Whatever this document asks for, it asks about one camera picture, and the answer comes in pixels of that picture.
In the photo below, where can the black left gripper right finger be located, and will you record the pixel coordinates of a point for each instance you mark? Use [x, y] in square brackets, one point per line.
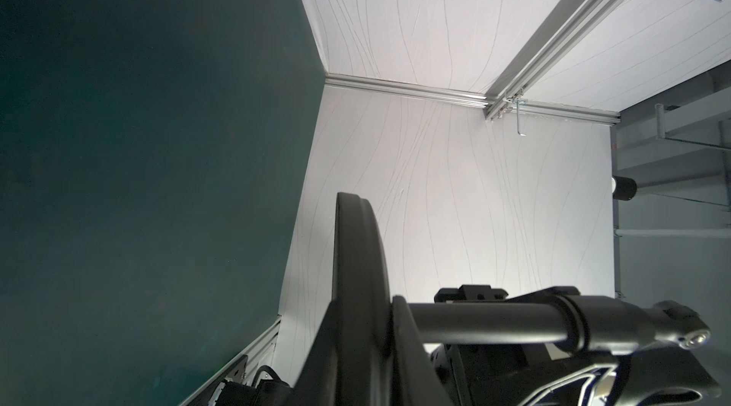
[414, 381]

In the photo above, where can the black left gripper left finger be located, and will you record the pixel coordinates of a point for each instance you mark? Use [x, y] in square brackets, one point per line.
[317, 384]

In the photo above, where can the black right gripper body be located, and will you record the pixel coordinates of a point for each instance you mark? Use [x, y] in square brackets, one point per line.
[550, 347]

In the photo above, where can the black microphone stand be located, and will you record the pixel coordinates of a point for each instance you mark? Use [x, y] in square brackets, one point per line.
[656, 345]

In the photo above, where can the aluminium crossbar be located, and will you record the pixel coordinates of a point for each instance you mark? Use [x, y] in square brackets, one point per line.
[564, 27]

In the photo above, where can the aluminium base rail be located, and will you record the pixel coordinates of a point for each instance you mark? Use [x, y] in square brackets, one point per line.
[241, 369]

